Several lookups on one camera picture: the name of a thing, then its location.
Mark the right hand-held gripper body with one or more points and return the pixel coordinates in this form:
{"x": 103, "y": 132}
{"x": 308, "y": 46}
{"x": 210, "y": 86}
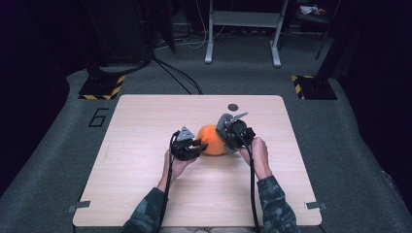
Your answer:
{"x": 239, "y": 134}

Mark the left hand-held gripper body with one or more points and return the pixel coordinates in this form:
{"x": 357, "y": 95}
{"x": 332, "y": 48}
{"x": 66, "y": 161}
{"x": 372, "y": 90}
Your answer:
{"x": 183, "y": 149}

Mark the orange plush toy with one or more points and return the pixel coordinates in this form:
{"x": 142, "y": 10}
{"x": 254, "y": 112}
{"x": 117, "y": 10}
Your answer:
{"x": 212, "y": 142}

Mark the person's left hand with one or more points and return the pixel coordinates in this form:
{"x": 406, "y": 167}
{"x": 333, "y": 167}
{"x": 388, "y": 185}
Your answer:
{"x": 173, "y": 171}

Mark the person's right hand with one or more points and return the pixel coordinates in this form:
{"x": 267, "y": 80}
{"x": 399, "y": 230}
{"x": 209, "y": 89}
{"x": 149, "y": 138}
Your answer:
{"x": 260, "y": 158}

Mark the dark round table grommet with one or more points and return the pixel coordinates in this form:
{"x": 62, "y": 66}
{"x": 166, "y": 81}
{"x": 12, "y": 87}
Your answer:
{"x": 233, "y": 107}

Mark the black equipment cabinet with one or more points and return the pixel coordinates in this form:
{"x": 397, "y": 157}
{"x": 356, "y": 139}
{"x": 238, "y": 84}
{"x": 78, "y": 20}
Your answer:
{"x": 123, "y": 32}

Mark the black side stand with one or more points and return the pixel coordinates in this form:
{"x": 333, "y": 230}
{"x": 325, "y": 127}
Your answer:
{"x": 311, "y": 18}

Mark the white and orange clutter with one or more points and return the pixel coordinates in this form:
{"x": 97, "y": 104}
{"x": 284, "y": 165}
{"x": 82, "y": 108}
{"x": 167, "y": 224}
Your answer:
{"x": 307, "y": 9}

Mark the dark curtain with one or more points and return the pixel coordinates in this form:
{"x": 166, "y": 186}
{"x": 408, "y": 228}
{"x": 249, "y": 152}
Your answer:
{"x": 26, "y": 81}
{"x": 382, "y": 81}

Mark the black base plate hazard stripes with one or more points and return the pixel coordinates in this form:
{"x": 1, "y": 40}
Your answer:
{"x": 100, "y": 87}
{"x": 315, "y": 88}

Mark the white desk frame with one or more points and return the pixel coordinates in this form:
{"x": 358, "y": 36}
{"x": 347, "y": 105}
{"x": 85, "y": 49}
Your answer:
{"x": 210, "y": 39}

